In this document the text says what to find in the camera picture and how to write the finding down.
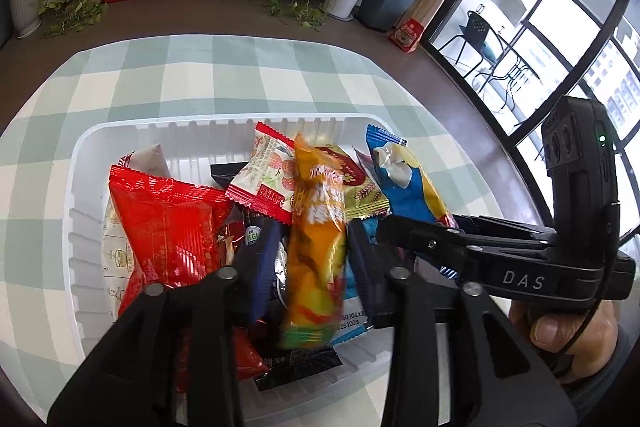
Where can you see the black metal balcony table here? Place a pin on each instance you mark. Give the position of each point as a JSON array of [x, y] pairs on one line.
[[510, 74]]

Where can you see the blue yellow snack packet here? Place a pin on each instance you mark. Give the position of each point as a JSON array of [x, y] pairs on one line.
[[405, 192]]

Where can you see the orange snack packet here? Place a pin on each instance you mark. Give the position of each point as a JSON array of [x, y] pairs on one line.
[[315, 232]]

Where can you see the red white strawberry snack packet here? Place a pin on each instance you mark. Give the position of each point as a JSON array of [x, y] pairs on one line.
[[265, 177]]

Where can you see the blue white snack packet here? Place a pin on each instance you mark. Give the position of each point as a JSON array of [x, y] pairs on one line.
[[356, 312]]

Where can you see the red paper bag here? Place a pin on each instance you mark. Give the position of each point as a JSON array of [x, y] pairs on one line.
[[407, 36]]

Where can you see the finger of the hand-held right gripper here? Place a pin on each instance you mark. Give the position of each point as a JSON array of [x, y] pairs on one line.
[[425, 239], [505, 229]]

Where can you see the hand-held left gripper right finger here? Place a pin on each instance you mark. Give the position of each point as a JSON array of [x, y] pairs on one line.
[[361, 252]]

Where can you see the person's right hand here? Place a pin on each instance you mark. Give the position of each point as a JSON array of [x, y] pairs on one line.
[[560, 332]]

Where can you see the large red snack packet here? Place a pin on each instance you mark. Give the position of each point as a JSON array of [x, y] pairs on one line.
[[165, 227]]

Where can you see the small red nut packet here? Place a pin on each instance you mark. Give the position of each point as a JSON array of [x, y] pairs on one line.
[[365, 197]]

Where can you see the white plastic tray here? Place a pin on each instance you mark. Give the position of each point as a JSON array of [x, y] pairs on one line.
[[200, 142]]

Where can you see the long white snack packet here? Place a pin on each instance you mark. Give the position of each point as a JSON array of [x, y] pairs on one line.
[[112, 257]]

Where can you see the dark green snack packet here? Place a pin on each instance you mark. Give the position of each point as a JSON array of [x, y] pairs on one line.
[[255, 232]]

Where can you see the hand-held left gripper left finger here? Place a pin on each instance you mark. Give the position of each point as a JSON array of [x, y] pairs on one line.
[[262, 277]]

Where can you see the black chair with teal cushion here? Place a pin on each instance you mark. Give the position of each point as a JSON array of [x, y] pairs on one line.
[[475, 27]]

